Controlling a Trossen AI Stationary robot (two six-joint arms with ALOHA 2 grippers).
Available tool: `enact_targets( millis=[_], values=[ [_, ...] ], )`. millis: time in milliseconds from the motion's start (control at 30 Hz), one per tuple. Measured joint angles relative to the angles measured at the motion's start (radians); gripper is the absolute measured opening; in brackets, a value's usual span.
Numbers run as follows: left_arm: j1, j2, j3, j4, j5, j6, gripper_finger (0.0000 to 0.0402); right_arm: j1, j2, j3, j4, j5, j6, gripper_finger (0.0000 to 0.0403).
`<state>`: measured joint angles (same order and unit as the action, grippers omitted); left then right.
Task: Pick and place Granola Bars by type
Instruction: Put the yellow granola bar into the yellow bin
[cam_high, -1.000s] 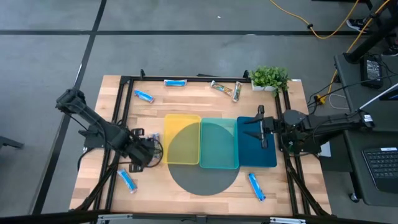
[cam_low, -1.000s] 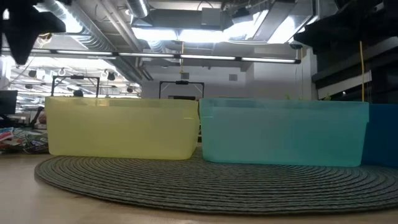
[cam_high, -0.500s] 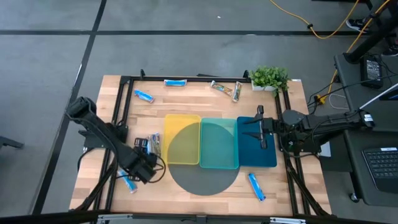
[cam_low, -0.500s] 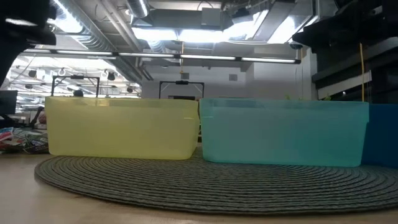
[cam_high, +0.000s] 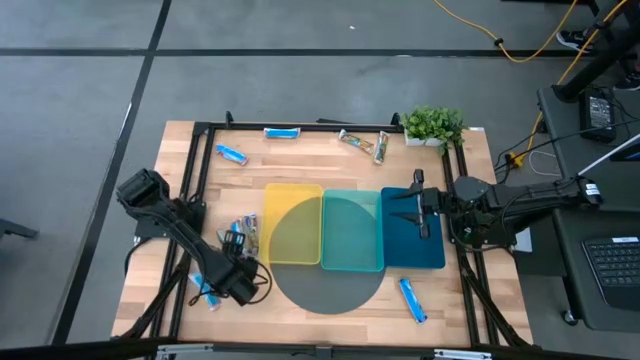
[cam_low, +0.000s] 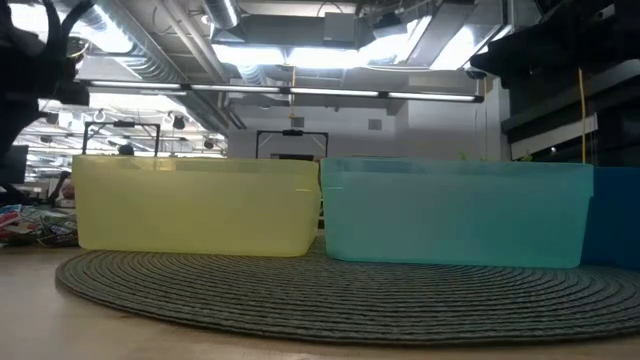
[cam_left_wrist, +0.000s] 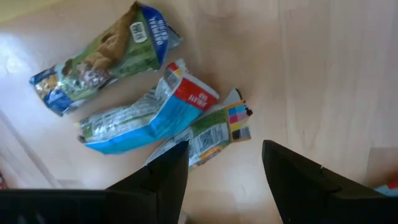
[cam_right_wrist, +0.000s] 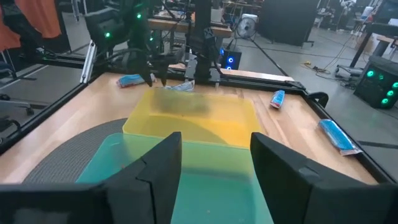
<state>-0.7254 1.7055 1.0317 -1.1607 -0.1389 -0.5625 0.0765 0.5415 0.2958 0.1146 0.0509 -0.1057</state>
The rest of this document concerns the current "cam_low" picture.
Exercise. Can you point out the dark blue granola bar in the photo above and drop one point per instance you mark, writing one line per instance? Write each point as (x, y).
(60, 235)

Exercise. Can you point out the pile of colourful packets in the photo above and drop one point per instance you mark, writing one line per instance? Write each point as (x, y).
(50, 220)

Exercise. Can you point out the light blue granola bar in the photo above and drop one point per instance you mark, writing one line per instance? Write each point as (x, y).
(9, 214)

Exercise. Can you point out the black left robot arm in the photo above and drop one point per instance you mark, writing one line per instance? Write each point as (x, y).
(25, 75)

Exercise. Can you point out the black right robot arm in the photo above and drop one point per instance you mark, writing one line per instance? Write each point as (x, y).
(550, 45)

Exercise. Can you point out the long ceiling light strip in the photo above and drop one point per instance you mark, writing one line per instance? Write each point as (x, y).
(330, 92)

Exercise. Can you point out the round grey woven placemat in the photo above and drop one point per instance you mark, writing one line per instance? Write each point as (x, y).
(320, 300)

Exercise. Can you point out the yellow translucent plastic bin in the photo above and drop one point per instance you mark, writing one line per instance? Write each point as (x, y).
(195, 210)

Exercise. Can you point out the teal translucent plastic bin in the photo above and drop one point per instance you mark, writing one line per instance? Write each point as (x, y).
(455, 215)

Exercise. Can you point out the person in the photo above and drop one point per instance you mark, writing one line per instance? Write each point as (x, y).
(68, 190)
(125, 149)

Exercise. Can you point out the blue plastic bin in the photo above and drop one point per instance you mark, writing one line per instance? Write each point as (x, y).
(615, 215)

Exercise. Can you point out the silver round ventilation duct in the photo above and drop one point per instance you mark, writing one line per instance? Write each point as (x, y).
(222, 12)

